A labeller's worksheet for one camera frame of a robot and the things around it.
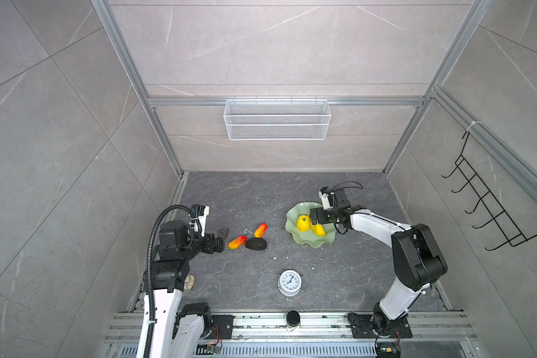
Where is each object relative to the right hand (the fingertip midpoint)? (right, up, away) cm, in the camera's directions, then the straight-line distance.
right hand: (319, 211), depth 97 cm
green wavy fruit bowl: (-5, -11, -3) cm, 12 cm away
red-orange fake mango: (-26, -8, -2) cm, 27 cm away
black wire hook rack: (+44, -3, -39) cm, 59 cm away
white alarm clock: (-15, -25, -17) cm, 33 cm away
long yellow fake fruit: (-1, -7, -4) cm, 9 cm away
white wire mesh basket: (-19, +42, +4) cm, 46 cm away
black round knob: (-14, -30, -30) cm, 45 cm away
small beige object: (-52, -25, -16) cm, 60 cm away
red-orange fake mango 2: (-35, -12, -6) cm, 38 cm away
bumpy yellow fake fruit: (-7, -5, -3) cm, 9 cm away
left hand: (-41, -2, -24) cm, 47 cm away
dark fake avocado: (-28, -12, -8) cm, 31 cm away
